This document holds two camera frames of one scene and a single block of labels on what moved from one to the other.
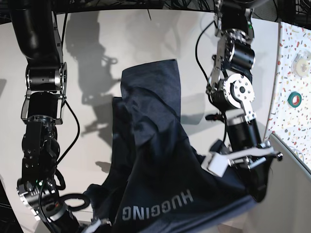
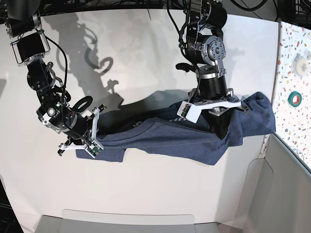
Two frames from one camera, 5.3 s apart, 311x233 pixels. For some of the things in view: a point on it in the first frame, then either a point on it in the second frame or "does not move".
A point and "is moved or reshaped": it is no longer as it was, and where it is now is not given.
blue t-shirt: [154, 180] is moved or reshaped
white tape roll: [301, 63] does not move
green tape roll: [290, 99] does not move
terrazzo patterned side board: [289, 116] does not move
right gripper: [257, 161] → [218, 111]
